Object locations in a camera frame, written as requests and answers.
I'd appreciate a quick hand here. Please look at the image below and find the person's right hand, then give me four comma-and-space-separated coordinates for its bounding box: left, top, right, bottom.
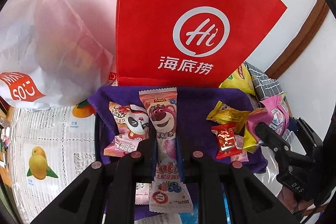
277, 186, 313, 213

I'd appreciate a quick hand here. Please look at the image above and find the pink Lotso bear snack bar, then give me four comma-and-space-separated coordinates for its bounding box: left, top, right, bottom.
139, 88, 193, 214

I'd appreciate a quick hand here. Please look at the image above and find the magenta snack bag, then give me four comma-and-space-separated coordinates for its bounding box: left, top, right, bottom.
243, 95, 289, 153

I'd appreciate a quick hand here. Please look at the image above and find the red candy packet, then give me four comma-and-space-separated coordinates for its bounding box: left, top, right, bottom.
211, 123, 237, 160

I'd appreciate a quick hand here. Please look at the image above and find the pink candy packet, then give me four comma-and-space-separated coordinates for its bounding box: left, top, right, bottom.
230, 135, 249, 162

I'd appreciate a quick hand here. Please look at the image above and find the panda pink snack packet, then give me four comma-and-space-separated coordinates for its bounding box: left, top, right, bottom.
104, 102, 149, 157

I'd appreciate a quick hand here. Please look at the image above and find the white Miniso plastic bag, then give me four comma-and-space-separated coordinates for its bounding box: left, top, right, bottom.
1, 0, 113, 110

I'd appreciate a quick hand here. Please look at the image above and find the fruit print tablecloth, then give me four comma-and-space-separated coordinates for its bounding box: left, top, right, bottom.
9, 107, 95, 223

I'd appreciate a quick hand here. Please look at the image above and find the light pink wafer packet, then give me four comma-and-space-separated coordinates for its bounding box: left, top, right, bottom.
135, 182, 151, 205

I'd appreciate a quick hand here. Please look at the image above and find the yellow triangular snack packet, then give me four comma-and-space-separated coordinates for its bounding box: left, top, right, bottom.
206, 101, 251, 134

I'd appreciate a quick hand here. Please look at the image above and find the brown wooden door frame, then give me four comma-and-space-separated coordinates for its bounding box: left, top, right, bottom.
265, 0, 329, 79

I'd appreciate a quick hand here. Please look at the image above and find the blue tissue pack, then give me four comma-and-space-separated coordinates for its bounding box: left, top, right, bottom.
135, 182, 232, 224

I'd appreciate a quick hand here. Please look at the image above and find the purple towel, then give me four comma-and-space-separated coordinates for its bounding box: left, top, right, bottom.
89, 86, 266, 187

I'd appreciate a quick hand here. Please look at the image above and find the yellow chips bag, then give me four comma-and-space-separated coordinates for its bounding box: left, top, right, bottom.
219, 63, 256, 96

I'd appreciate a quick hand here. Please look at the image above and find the red Hi paper bag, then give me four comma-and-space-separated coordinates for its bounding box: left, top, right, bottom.
116, 0, 286, 88

